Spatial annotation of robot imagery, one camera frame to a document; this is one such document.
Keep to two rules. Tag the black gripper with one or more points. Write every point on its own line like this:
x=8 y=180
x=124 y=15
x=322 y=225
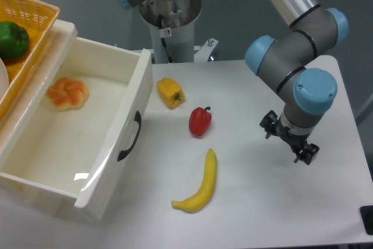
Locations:
x=304 y=151

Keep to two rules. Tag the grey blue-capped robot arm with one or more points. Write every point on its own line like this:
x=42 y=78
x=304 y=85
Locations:
x=281 y=64

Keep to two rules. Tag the red toy bell pepper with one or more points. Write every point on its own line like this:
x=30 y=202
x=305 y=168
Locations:
x=199 y=121

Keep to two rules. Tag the black object at table corner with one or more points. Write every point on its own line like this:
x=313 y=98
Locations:
x=366 y=213

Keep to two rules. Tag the yellow toy banana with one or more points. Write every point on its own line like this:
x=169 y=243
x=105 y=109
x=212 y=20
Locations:
x=204 y=194

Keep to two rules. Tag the yellow toy bell pepper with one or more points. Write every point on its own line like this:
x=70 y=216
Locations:
x=170 y=92

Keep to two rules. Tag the orange toy bread roll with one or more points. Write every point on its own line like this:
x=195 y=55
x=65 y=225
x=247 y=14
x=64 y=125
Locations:
x=67 y=93

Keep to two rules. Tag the yellow woven basket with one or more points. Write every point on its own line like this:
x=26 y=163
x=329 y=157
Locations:
x=33 y=19

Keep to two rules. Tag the green toy bell pepper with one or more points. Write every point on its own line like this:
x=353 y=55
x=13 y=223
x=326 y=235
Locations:
x=14 y=40

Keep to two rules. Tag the black top drawer handle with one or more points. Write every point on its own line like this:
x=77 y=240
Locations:
x=123 y=154

